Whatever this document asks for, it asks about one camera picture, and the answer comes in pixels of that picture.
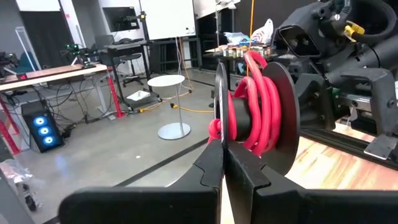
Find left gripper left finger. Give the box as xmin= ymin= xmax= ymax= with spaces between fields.
xmin=58 ymin=139 xmax=225 ymax=224

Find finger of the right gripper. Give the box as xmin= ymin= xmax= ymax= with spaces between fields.
xmin=340 ymin=66 xmax=398 ymax=137
xmin=294 ymin=72 xmax=337 ymax=131

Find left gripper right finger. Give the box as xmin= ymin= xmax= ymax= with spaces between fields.
xmin=224 ymin=140 xmax=398 ymax=224

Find black cable spool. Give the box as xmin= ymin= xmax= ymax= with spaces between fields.
xmin=213 ymin=60 xmax=302 ymax=177

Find white plastic bag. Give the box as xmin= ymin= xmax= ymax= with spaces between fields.
xmin=250 ymin=17 xmax=275 ymax=45

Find black desk with bottles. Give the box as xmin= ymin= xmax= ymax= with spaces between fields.
xmin=202 ymin=43 xmax=280 ymax=60

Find white paper sheet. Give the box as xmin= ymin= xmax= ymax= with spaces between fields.
xmin=126 ymin=89 xmax=152 ymax=102

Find PC tower blue fans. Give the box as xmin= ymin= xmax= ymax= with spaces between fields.
xmin=21 ymin=100 xmax=65 ymax=154

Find black office stool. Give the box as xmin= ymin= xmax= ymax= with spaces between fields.
xmin=119 ymin=52 xmax=146 ymax=88

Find wooden table red legs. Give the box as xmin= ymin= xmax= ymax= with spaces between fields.
xmin=0 ymin=63 xmax=127 ymax=156

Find black standing desk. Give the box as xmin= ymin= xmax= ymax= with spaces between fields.
xmin=98 ymin=37 xmax=163 ymax=108

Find small robot green lights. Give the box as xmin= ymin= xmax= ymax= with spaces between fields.
xmin=60 ymin=42 xmax=97 ymax=69

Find whiteboard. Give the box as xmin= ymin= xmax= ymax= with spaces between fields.
xmin=139 ymin=0 xmax=197 ymax=41

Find black monitor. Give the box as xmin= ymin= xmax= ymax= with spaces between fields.
xmin=101 ymin=6 xmax=141 ymax=32

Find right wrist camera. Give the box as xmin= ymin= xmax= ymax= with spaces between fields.
xmin=273 ymin=18 xmax=327 ymax=60

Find yellow hanging power cord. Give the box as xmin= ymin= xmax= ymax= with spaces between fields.
xmin=247 ymin=0 xmax=256 ymax=77

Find yellow extension cord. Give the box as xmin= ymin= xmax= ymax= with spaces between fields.
xmin=139 ymin=89 xmax=216 ymax=114

